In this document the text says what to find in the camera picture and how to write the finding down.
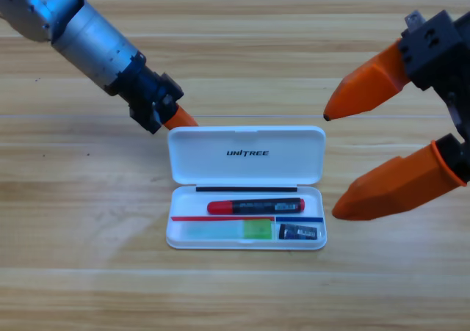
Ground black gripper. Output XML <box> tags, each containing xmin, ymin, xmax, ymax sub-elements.
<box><xmin>322</xmin><ymin>10</ymin><xmax>470</xmax><ymax>185</ymax></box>
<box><xmin>126</xmin><ymin>72</ymin><xmax>200</xmax><ymax>135</ymax></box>

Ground white Unitree pencil case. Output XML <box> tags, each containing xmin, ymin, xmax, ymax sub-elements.
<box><xmin>165</xmin><ymin>125</ymin><xmax>328</xmax><ymax>251</ymax></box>

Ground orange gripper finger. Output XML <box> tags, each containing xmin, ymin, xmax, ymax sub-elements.
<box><xmin>331</xmin><ymin>139</ymin><xmax>468</xmax><ymax>222</ymax></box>

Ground red and black marker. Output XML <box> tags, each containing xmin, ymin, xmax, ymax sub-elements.
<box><xmin>206</xmin><ymin>197</ymin><xmax>307</xmax><ymax>216</ymax></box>

